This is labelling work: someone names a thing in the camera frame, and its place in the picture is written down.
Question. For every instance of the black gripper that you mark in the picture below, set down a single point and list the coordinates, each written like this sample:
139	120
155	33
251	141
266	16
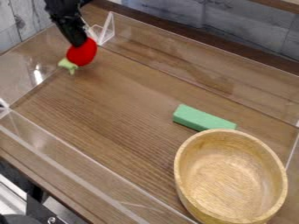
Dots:
64	13

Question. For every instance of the red plush fruit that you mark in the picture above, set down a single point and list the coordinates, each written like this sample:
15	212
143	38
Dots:
79	56

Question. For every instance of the green foam block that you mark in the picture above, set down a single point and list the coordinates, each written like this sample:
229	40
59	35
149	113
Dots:
199	120

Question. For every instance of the wooden bowl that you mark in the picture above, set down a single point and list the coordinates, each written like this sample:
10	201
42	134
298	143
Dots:
230	178

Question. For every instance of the black metal bracket bottom left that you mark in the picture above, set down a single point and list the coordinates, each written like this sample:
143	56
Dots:
39	212

